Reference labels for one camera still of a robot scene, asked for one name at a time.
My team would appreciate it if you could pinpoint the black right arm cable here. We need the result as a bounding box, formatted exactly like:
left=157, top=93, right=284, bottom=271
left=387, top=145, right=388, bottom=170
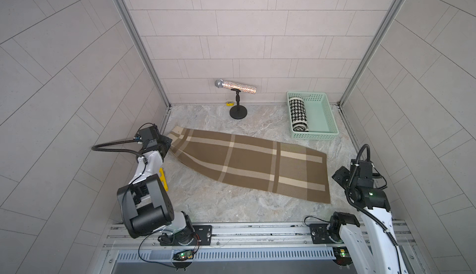
left=343, top=143, right=399, bottom=247

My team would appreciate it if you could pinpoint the glitter microphone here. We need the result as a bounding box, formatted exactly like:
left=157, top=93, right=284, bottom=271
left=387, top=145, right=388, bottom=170
left=214, top=79, right=257, bottom=94

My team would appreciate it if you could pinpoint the mint green plastic basket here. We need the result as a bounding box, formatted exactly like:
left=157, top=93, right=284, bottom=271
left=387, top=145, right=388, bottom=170
left=286, top=92, right=339, bottom=141

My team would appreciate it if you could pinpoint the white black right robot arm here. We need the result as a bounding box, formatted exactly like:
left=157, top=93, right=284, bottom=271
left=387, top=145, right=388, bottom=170
left=327, top=159, right=409, bottom=274

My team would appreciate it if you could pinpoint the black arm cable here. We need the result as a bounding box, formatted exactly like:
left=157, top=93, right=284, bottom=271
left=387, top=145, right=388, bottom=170
left=91, top=139, right=146, bottom=159
left=343, top=143, right=399, bottom=247

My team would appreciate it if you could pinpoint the aluminium corner post right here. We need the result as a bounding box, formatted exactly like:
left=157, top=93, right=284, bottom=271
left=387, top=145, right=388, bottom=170
left=339, top=0, right=419, bottom=107

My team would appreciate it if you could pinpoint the left green circuit board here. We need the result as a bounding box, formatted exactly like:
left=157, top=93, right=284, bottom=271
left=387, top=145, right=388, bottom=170
left=173, top=250, right=195, bottom=262

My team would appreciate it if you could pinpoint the brown beige plaid blanket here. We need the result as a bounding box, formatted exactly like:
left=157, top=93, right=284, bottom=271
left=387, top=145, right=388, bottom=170
left=168, top=126, right=331, bottom=204

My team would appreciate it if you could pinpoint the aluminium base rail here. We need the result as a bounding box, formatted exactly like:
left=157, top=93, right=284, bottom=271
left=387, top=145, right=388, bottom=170
left=107, top=219, right=414, bottom=264

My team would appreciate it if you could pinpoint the yellow plastic tool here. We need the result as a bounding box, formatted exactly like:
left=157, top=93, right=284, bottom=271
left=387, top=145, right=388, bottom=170
left=159, top=167, right=169, bottom=192

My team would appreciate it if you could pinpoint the green circuit board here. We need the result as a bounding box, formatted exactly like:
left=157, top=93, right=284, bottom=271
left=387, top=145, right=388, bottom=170
left=173, top=250, right=195, bottom=262
left=333, top=247, right=353, bottom=267

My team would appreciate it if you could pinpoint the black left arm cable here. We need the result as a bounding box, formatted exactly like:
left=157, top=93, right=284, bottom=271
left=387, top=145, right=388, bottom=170
left=91, top=139, right=146, bottom=159

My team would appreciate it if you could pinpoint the aluminium corner post left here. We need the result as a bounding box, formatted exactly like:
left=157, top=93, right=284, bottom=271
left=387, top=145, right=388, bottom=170
left=113, top=0, right=171, bottom=112

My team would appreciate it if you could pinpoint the black white houndstooth scarf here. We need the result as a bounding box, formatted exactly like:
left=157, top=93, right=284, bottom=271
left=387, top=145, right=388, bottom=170
left=289, top=97, right=309, bottom=132

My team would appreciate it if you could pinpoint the aluminium corner post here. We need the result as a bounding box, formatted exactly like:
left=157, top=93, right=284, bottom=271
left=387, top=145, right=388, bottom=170
left=113, top=0, right=171, bottom=112
left=339, top=0, right=419, bottom=107

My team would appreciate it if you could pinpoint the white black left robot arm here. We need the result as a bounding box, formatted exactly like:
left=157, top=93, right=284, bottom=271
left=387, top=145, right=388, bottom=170
left=117, top=124, right=195, bottom=245

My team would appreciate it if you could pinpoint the black microphone stand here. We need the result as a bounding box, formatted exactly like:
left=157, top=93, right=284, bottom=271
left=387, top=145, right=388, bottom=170
left=229, top=89, right=247, bottom=120

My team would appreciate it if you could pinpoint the right green circuit board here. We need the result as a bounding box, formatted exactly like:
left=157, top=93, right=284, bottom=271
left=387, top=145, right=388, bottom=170
left=333, top=247, right=353, bottom=267

